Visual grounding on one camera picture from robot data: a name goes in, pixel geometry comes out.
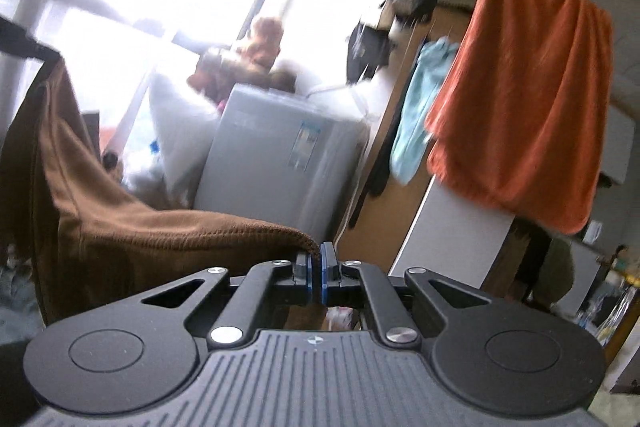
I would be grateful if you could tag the brown teddy bear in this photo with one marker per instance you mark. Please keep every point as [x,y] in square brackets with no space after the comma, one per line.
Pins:
[249,61]

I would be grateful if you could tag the brown printed t-shirt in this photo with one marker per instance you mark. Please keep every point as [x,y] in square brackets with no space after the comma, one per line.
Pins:
[88,240]

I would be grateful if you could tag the grey washing machine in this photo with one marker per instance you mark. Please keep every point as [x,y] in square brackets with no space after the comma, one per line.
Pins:
[279,158]

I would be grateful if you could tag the white pillow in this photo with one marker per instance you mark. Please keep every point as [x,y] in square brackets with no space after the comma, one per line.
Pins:
[166,152]

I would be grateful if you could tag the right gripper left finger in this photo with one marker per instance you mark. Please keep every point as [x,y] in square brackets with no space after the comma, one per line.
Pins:
[229,311]

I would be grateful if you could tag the light blue hanging cloth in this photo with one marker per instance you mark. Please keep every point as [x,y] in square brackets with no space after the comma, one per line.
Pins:
[432,66]

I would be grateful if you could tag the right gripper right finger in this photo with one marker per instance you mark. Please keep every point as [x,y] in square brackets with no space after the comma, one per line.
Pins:
[400,312]

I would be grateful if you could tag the orange hanging towel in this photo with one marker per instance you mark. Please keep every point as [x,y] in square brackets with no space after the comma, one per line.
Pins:
[519,123]

